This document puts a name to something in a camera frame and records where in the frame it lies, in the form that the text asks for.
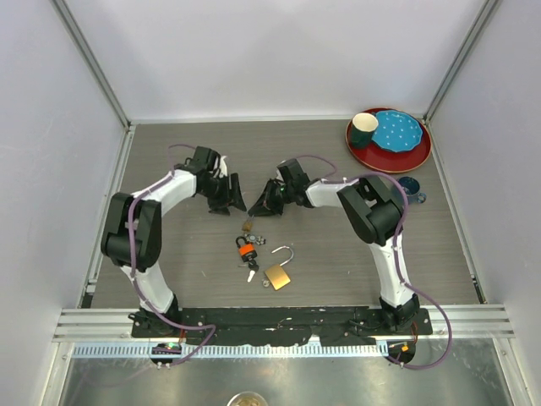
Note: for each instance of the small padlock key bunch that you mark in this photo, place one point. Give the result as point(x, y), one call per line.
point(255, 239)

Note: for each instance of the small brass padlock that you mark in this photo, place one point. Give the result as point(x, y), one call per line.
point(248, 224)

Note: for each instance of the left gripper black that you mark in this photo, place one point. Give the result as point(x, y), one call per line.
point(221, 205)

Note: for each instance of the orange black padlock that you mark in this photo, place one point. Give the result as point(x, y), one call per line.
point(246, 250)

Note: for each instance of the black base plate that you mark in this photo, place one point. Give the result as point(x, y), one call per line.
point(279, 327)

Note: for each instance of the dark green cup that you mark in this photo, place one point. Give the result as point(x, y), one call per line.
point(362, 129)

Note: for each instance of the dark blue mug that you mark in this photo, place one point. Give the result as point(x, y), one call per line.
point(412, 190)

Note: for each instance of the white slotted cable duct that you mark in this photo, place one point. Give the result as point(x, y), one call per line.
point(153, 351)

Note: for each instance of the red round tray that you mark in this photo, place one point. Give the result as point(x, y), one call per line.
point(390, 162)

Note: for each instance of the large brass padlock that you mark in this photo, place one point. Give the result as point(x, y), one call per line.
point(276, 275)

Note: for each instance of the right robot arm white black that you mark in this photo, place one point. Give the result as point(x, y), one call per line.
point(376, 214)

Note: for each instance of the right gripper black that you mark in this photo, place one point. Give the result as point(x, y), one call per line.
point(266, 206)

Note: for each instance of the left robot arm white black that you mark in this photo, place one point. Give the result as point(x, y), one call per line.
point(132, 235)

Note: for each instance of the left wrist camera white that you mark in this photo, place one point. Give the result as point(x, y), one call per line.
point(221, 169)

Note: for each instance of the blue dotted plate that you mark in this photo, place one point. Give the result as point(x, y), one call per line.
point(397, 131)

